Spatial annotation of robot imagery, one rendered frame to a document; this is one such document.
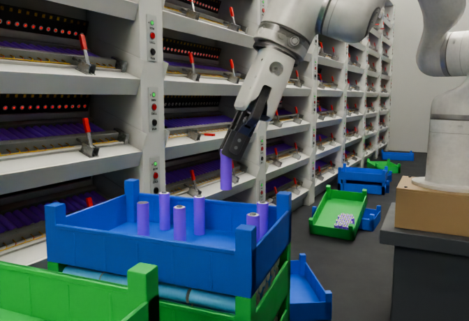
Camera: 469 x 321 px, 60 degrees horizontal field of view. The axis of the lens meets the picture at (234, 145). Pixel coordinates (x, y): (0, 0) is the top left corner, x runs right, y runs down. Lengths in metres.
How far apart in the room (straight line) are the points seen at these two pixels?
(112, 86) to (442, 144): 0.87
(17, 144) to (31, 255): 0.23
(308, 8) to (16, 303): 0.51
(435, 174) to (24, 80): 1.03
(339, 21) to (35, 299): 0.51
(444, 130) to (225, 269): 0.86
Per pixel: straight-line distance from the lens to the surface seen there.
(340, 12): 0.62
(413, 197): 1.17
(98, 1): 1.05
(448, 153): 1.22
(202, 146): 1.37
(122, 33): 1.17
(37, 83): 0.93
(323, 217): 2.04
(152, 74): 1.16
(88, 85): 1.01
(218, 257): 0.49
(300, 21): 0.62
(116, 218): 0.74
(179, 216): 0.60
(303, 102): 2.37
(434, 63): 1.24
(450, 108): 1.22
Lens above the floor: 0.63
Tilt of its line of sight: 7 degrees down
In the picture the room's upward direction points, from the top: straight up
